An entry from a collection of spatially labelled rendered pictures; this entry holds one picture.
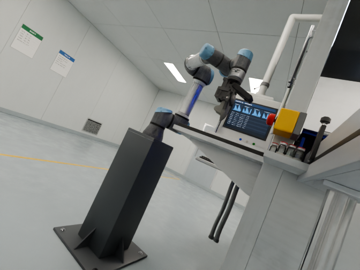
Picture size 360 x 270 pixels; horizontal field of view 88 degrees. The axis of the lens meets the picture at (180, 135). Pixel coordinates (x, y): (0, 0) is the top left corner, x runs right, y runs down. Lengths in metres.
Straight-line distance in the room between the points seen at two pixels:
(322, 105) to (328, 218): 0.40
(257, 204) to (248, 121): 1.20
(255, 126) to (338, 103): 1.08
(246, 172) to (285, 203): 0.19
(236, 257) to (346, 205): 0.38
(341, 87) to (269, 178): 0.38
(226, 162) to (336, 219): 0.44
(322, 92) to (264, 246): 0.54
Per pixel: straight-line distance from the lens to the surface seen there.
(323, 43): 0.90
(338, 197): 0.50
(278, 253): 0.72
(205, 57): 1.01
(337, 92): 0.81
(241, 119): 1.83
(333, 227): 0.50
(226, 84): 0.95
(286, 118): 0.65
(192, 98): 1.36
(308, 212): 0.71
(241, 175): 0.81
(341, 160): 0.34
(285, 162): 0.57
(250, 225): 0.71
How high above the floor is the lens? 0.77
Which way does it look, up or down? 5 degrees up
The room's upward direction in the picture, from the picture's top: 24 degrees clockwise
